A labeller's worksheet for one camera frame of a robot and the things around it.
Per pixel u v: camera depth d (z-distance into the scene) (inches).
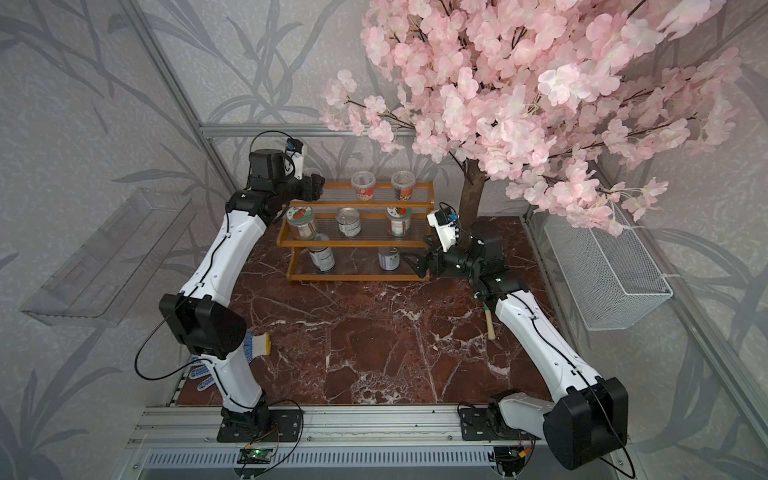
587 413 15.0
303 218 35.0
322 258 37.8
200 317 18.1
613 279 23.4
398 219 35.0
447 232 25.2
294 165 26.0
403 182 32.7
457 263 24.8
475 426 28.8
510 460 27.5
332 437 28.6
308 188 28.9
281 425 29.0
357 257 42.7
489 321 35.5
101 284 25.6
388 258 38.2
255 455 27.7
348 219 36.0
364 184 32.5
